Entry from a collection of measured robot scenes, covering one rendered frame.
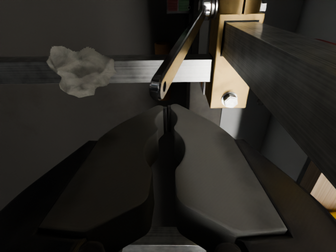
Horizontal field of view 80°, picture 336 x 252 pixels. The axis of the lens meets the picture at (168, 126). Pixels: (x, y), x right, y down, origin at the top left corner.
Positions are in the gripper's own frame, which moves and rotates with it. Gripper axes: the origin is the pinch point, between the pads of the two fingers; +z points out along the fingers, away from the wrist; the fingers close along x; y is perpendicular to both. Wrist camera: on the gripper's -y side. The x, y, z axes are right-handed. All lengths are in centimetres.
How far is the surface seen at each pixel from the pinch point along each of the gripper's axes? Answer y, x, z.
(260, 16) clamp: -3.7, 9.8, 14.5
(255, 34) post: -3.1, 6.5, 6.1
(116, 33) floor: 8, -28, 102
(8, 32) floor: 7, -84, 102
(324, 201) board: 23.4, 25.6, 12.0
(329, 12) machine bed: -3.1, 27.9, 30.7
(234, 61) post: -0.3, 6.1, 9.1
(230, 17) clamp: -3.7, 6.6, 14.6
